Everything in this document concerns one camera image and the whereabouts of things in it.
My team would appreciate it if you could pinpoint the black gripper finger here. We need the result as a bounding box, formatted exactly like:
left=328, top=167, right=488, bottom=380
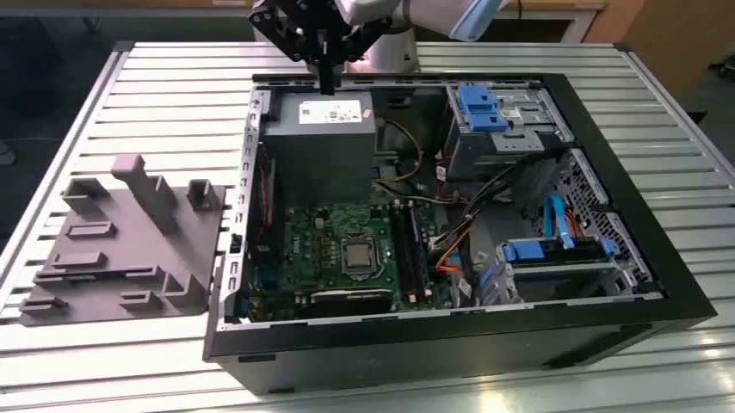
left=248, top=0, right=329, bottom=96
left=327, top=24, right=383, bottom=96

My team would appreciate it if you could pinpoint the blue plastic drive latch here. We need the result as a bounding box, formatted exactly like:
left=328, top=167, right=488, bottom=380
left=457, top=84, right=512, bottom=133

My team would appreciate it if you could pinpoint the grey power supply unit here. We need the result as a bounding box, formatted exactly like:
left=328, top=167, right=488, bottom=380
left=260, top=89, right=380, bottom=206

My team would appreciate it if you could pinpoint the metal drive cage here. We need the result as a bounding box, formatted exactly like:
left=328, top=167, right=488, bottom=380
left=444, top=83, right=575, bottom=182

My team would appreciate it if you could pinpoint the green motherboard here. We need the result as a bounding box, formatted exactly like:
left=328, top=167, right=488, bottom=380
left=244, top=200, right=464, bottom=323

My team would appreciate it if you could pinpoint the silver CPU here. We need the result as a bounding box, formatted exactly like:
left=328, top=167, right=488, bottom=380
left=343, top=243, right=376, bottom=268

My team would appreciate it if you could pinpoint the CPU socket metal cover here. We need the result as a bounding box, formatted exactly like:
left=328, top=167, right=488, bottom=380
left=337, top=231, right=384, bottom=283

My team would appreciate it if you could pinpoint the wooden cabinet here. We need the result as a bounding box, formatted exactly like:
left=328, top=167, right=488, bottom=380
left=581, top=0, right=735, bottom=102

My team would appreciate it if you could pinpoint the hard disk in blue carrier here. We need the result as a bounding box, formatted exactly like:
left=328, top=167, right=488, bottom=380
left=496, top=238, right=620, bottom=268

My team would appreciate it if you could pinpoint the grey parts rack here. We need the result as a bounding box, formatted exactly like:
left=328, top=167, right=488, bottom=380
left=16, top=153, right=229, bottom=329

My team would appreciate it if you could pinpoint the black graphics card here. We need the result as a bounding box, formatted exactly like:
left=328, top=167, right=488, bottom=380
left=295, top=287, right=397, bottom=320

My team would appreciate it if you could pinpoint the metal disk bay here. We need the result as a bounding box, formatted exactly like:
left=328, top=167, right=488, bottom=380
left=475, top=238, right=659, bottom=307

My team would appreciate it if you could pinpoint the black chair base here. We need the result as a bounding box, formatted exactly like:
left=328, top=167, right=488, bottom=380
left=709, top=53, right=735, bottom=79

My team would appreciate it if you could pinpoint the black open PC case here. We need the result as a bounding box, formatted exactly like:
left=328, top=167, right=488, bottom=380
left=201, top=71, right=720, bottom=395

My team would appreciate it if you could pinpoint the yellow wire bundle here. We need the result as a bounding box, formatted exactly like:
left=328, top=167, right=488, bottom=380
left=371, top=119, right=459, bottom=204

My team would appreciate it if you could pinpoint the black wire bundle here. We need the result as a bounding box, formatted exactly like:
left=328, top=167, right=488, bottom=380
left=429, top=148, right=568, bottom=251

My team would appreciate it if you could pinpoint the orange wire bundle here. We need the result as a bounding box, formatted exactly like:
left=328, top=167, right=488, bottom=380
left=433, top=213, right=479, bottom=274

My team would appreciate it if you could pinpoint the blue SATA cable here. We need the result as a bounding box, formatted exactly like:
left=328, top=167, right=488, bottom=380
left=541, top=194, right=579, bottom=251

